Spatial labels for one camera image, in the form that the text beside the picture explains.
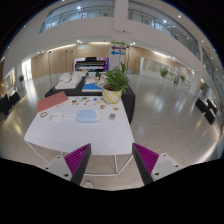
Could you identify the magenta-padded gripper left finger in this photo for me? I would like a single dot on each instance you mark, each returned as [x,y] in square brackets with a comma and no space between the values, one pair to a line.
[58,165]

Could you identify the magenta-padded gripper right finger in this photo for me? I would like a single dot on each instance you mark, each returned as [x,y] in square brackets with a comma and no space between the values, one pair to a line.
[165,165]

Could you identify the grey purple charger block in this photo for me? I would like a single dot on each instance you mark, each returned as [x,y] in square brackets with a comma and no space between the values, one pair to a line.
[112,116]

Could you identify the light blue power strip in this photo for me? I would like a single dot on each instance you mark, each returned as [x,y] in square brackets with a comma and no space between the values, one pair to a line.
[88,116]

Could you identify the flat red board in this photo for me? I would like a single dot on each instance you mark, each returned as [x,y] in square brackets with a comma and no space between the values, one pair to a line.
[51,101]

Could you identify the white sheet of colourful stickers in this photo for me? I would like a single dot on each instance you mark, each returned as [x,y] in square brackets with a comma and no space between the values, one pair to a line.
[80,101]

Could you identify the group of black chairs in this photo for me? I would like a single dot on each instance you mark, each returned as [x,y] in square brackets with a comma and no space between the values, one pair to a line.
[206,111]
[8,101]

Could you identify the brown cut-out sticker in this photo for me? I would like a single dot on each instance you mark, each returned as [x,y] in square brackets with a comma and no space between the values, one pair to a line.
[103,107]

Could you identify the black cloth-covered table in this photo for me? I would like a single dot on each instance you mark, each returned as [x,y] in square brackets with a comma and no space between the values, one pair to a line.
[129,100]

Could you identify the blue flat model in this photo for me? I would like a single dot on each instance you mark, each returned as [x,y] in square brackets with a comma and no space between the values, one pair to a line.
[91,87]

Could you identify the indoor potted plant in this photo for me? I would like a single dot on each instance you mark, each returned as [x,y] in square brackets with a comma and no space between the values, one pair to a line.
[164,71]

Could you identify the small potted tree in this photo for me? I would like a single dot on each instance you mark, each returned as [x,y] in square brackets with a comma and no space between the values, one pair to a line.
[21,78]

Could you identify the palm plant in striped pot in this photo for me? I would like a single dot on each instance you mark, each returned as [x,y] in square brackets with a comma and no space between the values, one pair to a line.
[115,85]

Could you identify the black piano with purple backdrop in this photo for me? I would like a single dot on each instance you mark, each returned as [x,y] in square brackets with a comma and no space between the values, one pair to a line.
[90,63]

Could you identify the white sign with arrows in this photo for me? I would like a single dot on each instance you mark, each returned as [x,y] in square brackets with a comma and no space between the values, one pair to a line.
[118,51]

